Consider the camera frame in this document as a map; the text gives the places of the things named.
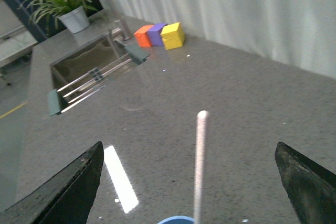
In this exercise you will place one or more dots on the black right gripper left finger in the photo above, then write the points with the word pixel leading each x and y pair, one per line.
pixel 67 197

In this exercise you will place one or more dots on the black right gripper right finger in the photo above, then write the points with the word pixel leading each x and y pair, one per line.
pixel 310 187

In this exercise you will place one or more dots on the white chopstick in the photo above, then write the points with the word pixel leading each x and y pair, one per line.
pixel 200 158

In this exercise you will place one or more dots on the metal over-sink drying rack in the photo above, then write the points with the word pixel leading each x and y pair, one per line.
pixel 56 106

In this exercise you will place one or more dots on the stainless steel sink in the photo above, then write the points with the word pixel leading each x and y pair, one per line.
pixel 79 74

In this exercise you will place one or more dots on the grey-white curtain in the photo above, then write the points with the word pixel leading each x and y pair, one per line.
pixel 294 32

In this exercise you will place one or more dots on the chrome kitchen faucet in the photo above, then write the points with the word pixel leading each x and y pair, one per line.
pixel 123 28

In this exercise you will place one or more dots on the white plant pot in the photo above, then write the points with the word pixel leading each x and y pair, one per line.
pixel 76 20

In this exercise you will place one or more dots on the orange foam cube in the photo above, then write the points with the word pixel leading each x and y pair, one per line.
pixel 142 37

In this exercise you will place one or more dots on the purple foam cube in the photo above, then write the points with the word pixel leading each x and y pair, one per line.
pixel 154 34

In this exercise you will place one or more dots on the yellow foam cube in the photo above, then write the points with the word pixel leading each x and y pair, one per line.
pixel 173 36

